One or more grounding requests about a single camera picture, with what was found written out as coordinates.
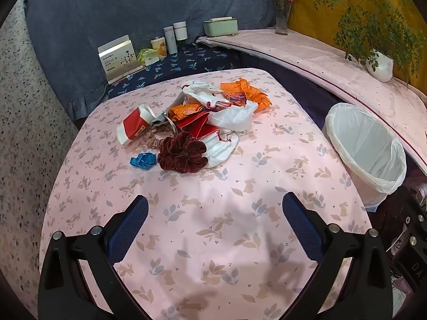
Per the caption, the red paper packet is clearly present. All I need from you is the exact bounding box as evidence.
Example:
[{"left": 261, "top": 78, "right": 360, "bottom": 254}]
[{"left": 174, "top": 113, "right": 220, "bottom": 140}]

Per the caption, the tall grey white bottle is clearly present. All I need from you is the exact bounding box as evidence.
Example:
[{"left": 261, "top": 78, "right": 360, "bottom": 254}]
[{"left": 163, "top": 26, "right": 178, "bottom": 55}]

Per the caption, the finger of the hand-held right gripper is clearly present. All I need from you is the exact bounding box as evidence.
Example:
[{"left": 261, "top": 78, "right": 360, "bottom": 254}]
[{"left": 389, "top": 203, "right": 427, "bottom": 252}]

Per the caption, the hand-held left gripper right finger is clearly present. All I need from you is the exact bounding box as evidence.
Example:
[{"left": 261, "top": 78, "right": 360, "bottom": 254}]
[{"left": 282, "top": 191, "right": 392, "bottom": 320}]

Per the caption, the yellow backdrop cloth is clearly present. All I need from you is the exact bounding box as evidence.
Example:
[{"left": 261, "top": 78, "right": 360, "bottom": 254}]
[{"left": 287, "top": 0, "right": 427, "bottom": 89}]

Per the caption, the blue wrapper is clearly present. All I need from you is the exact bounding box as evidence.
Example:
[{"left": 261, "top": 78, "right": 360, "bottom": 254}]
[{"left": 129, "top": 152, "right": 157, "bottom": 171}]

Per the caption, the white plastic bag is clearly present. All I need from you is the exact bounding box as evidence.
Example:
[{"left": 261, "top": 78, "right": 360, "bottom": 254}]
[{"left": 207, "top": 101, "right": 259, "bottom": 131}]

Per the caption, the red and white paper cup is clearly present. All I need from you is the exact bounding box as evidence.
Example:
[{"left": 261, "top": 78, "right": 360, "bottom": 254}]
[{"left": 116, "top": 103, "right": 158, "bottom": 146}]

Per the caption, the orange plastic bag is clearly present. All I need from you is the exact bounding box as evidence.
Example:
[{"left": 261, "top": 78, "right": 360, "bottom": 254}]
[{"left": 220, "top": 77, "right": 273, "bottom": 111}]

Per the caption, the yellow printed tin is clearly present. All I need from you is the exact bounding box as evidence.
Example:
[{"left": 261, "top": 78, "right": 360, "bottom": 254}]
[{"left": 150, "top": 36, "right": 168, "bottom": 58}]

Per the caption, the pale pink shelf cloth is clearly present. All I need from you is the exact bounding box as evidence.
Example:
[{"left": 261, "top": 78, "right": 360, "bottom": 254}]
[{"left": 196, "top": 28, "right": 427, "bottom": 169}]

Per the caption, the white ceramic plant pot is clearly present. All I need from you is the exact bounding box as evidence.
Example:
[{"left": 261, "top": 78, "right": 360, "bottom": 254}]
[{"left": 366, "top": 48, "right": 394, "bottom": 83}]

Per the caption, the pink rabbit print tablecloth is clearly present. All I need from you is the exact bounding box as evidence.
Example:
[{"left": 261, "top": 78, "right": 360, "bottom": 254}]
[{"left": 38, "top": 67, "right": 374, "bottom": 320}]

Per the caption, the white trash bin with liner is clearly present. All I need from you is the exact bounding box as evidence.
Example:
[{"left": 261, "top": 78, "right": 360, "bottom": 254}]
[{"left": 322, "top": 103, "right": 408, "bottom": 207}]

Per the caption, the white folded card box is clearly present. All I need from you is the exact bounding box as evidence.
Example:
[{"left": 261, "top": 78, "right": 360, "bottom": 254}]
[{"left": 97, "top": 35, "right": 145, "bottom": 85}]

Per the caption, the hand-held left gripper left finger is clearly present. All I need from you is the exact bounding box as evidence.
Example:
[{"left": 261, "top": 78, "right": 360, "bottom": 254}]
[{"left": 38, "top": 194, "right": 149, "bottom": 320}]

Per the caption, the light green tissue box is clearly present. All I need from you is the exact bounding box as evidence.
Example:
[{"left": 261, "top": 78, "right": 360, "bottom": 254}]
[{"left": 203, "top": 16, "right": 238, "bottom": 37}]

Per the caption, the dark purple cloth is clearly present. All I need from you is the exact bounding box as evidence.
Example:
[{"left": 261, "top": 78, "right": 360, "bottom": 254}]
[{"left": 230, "top": 48, "right": 341, "bottom": 131}]

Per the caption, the blue grey backdrop cloth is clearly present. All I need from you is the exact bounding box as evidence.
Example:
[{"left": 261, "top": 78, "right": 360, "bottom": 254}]
[{"left": 24, "top": 0, "right": 291, "bottom": 121}]

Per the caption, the glass vase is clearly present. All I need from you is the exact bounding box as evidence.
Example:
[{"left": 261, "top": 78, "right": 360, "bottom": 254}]
[{"left": 274, "top": 0, "right": 289, "bottom": 36}]

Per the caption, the orange printed packet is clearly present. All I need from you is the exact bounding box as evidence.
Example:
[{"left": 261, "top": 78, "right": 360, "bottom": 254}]
[{"left": 168, "top": 103, "right": 201, "bottom": 121}]

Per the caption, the white round canister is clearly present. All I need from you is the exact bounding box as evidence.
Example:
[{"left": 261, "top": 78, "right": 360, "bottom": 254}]
[{"left": 172, "top": 21, "right": 188, "bottom": 42}]

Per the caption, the green leafy plant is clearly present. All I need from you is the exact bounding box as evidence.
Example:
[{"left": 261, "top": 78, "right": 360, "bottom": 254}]
[{"left": 314, "top": 0, "right": 421, "bottom": 85}]

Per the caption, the pinkish brown scrunchie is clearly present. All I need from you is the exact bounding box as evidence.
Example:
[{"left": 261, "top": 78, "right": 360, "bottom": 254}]
[{"left": 143, "top": 124, "right": 175, "bottom": 148}]

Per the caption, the navy floral cloth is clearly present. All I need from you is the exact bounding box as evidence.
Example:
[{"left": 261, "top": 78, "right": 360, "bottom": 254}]
[{"left": 106, "top": 41, "right": 241, "bottom": 100}]

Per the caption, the grey drawstring pouch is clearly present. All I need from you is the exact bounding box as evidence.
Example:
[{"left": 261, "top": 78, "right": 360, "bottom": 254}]
[{"left": 152, "top": 111, "right": 175, "bottom": 128}]

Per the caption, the green tissue pack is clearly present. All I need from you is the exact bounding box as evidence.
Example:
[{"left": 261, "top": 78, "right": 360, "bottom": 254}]
[{"left": 137, "top": 48, "right": 160, "bottom": 66}]

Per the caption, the dark red velvet scrunchie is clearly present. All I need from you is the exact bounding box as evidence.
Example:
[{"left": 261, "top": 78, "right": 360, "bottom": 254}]
[{"left": 157, "top": 131, "right": 209, "bottom": 174}]

